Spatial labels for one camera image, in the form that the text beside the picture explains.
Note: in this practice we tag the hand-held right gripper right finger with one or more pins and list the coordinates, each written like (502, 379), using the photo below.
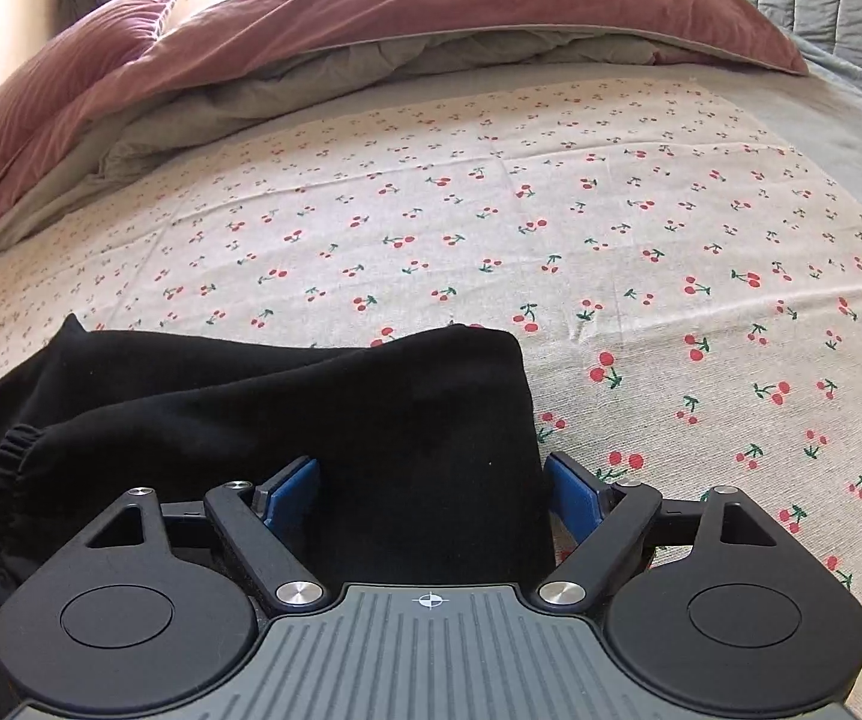
(570, 496)

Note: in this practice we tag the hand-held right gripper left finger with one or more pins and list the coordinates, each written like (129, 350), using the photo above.
(292, 493)

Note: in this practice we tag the black pants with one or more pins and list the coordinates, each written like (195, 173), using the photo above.
(371, 435)

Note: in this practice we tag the cherry print bed sheet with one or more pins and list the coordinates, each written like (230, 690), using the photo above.
(521, 187)

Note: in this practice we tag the pink pillow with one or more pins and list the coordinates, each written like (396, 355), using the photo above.
(63, 75)

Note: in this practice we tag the pink and grey duvet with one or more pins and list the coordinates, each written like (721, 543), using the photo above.
(416, 7)

